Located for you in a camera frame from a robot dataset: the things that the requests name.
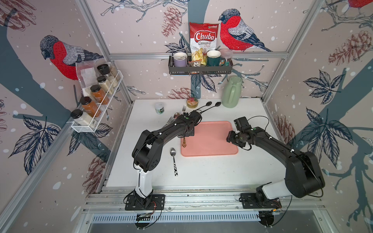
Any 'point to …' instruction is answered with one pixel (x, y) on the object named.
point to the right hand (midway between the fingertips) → (229, 138)
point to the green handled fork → (184, 108)
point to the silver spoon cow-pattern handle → (173, 152)
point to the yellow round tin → (192, 103)
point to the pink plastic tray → (210, 139)
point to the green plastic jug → (231, 94)
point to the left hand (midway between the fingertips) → (189, 130)
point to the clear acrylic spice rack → (115, 84)
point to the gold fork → (184, 144)
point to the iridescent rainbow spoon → (176, 115)
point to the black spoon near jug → (217, 104)
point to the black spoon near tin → (208, 104)
